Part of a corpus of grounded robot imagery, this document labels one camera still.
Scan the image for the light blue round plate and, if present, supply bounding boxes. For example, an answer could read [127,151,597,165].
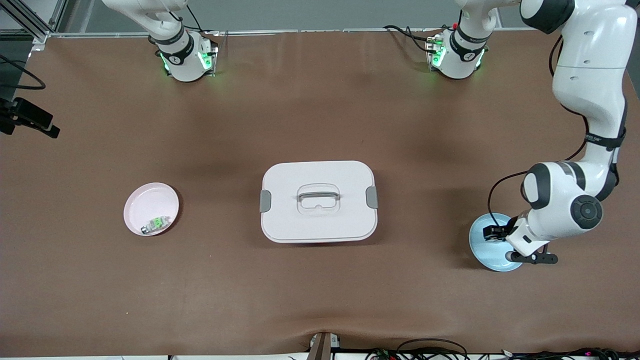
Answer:
[468,212,529,273]

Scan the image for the pink round plate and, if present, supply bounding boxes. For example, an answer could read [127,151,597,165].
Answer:
[123,182,180,237]

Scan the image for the pink box with white lid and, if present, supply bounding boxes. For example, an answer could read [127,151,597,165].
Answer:
[259,160,379,244]

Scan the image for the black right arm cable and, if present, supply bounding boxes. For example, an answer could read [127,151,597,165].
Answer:
[0,54,47,91]

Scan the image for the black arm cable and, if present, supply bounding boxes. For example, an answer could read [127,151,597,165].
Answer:
[0,54,47,91]
[487,34,592,228]

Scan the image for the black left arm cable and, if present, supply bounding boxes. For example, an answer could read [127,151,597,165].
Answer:
[487,34,592,228]

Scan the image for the black looped floor cable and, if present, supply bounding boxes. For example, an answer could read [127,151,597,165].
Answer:
[396,338,469,360]

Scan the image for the tangled cable bundle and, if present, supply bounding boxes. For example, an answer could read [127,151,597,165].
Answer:
[365,347,640,360]

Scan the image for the green and white switch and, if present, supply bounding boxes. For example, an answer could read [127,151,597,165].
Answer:
[140,215,172,235]

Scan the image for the clear grey lid handle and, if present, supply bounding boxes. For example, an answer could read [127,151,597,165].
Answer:
[296,183,342,217]

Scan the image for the black right base cable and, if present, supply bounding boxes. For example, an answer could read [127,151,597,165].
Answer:
[172,2,217,37]

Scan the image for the black base cable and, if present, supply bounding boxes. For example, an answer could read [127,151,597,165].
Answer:
[172,2,217,37]
[382,25,442,54]

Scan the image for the metal table edge bracket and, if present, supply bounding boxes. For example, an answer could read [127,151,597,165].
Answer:
[307,332,342,360]

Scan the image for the black left base cable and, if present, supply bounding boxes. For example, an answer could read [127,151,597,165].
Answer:
[382,25,442,54]

